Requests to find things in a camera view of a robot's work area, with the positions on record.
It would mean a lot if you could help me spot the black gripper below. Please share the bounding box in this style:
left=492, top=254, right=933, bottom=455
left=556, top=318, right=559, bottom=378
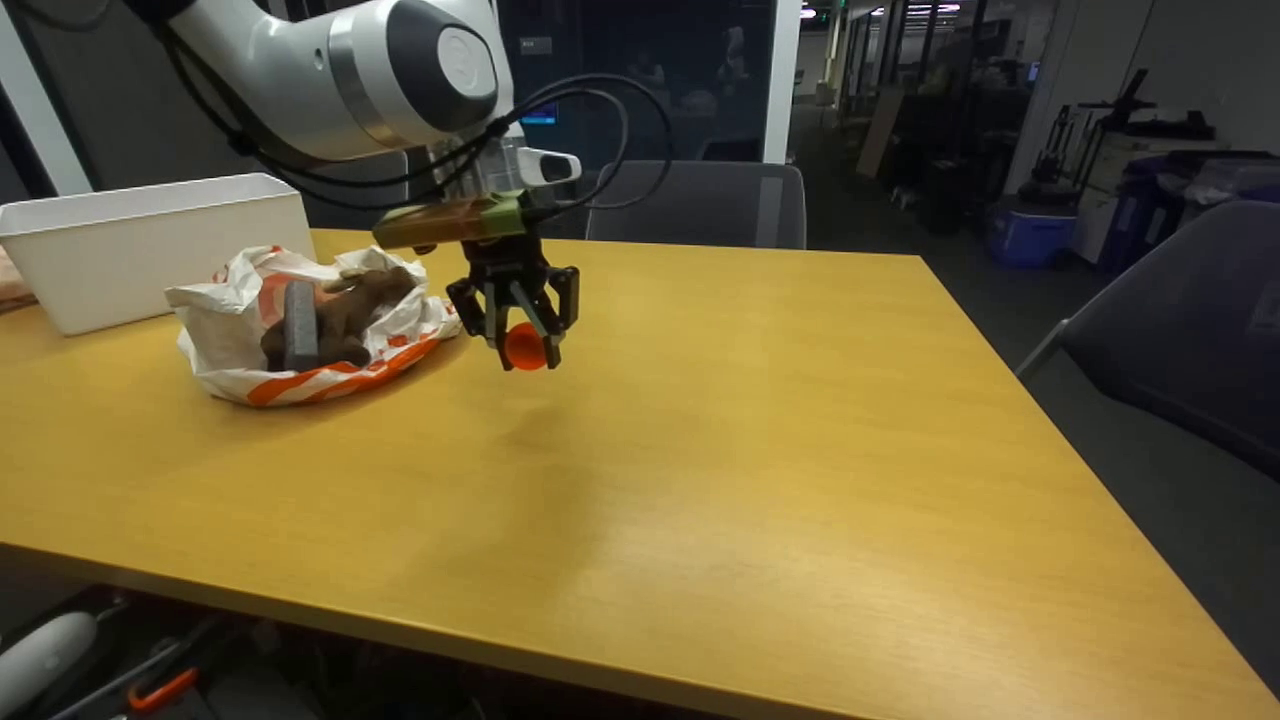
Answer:
left=442, top=235, right=582, bottom=373

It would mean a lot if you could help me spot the yellow container orange lid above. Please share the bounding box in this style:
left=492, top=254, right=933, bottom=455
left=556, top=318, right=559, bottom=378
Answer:
left=498, top=318, right=556, bottom=376

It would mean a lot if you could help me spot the brown plush toy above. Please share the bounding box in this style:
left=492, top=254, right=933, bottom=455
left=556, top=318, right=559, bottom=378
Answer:
left=255, top=264, right=427, bottom=376

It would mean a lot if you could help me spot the dark grey eraser block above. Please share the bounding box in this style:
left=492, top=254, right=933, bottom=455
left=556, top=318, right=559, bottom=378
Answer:
left=280, top=275, right=322, bottom=369

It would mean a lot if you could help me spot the white orange plastic bag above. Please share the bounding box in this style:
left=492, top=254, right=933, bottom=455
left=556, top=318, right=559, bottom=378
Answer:
left=163, top=238, right=469, bottom=410

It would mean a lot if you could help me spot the white plastic box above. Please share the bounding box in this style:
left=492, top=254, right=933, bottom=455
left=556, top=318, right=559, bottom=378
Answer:
left=0, top=168, right=320, bottom=339

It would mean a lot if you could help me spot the blue bin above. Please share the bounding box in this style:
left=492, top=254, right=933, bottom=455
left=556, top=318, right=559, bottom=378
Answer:
left=995, top=205, right=1078, bottom=272

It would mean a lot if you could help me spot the white rounded device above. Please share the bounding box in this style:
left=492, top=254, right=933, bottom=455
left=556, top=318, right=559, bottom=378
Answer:
left=0, top=607, right=105, bottom=720

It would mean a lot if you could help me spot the grey office chair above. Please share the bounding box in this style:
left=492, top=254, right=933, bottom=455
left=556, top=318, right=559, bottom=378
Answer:
left=1016, top=196, right=1280, bottom=474

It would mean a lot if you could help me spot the wooden camera mount plate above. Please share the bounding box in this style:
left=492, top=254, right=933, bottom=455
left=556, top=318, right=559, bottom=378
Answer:
left=367, top=196, right=526, bottom=254

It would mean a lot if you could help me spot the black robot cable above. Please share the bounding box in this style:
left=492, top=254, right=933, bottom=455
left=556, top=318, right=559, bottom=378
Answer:
left=135, top=15, right=684, bottom=223

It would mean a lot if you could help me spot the white window frame post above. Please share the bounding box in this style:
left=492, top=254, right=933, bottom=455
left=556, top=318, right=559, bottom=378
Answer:
left=757, top=0, right=806, bottom=168

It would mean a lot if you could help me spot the orange handled black tool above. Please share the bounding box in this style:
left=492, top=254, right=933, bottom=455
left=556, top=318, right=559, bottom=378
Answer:
left=125, top=658, right=207, bottom=716

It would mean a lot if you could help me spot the white slanted frame post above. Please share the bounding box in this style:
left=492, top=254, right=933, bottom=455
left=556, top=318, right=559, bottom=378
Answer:
left=0, top=0, right=95, bottom=198

